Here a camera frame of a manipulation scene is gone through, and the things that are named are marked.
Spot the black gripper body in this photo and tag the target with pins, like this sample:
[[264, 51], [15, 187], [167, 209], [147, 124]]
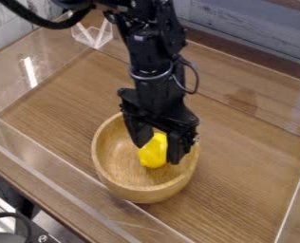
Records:
[[158, 97]]

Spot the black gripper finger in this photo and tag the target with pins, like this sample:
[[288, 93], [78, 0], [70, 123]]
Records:
[[139, 128], [179, 142]]

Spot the yellow lemon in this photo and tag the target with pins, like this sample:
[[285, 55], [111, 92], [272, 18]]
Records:
[[151, 153]]

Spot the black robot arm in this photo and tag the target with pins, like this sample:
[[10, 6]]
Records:
[[150, 30]]

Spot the brown wooden bowl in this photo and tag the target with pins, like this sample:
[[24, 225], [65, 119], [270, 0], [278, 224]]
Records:
[[129, 180]]

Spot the clear acrylic corner bracket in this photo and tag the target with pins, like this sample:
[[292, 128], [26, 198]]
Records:
[[93, 37]]

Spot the clear acrylic tray wall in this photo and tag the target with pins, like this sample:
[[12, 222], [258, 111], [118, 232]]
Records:
[[58, 88]]

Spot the black metal table frame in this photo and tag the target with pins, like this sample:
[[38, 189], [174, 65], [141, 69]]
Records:
[[49, 223]]

